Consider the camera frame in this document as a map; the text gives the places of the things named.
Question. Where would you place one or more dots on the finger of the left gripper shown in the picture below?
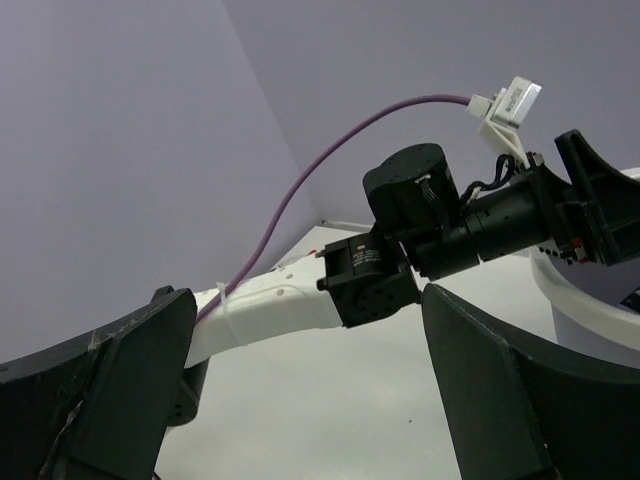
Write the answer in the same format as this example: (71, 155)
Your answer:
(603, 205)

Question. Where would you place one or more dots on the white round bin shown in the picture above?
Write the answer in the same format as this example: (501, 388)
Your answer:
(595, 308)

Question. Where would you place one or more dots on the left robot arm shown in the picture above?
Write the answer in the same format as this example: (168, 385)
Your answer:
(424, 226)

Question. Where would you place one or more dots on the red label water bottle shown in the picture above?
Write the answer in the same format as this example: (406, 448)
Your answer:
(283, 263)

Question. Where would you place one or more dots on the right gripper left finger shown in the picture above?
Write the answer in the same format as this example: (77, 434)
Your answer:
(98, 405)

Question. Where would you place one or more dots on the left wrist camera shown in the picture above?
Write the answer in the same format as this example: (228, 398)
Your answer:
(502, 115)

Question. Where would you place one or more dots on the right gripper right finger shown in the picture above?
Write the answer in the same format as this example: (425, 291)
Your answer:
(521, 407)

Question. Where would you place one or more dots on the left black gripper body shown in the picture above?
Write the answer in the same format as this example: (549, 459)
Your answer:
(518, 210)

